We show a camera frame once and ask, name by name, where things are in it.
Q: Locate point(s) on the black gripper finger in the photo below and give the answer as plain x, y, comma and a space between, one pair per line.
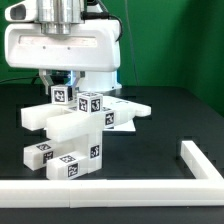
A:
45, 76
76, 78

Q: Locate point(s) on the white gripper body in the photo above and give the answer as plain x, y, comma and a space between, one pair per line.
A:
61, 35

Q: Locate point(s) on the white chair backrest part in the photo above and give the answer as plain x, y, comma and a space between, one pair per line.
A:
63, 124

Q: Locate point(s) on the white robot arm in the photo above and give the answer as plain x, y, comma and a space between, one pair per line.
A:
95, 80

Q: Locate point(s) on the white U-shaped obstacle fence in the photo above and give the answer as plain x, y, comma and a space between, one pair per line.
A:
206, 188

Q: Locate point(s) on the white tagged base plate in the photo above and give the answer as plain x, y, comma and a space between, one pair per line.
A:
126, 127

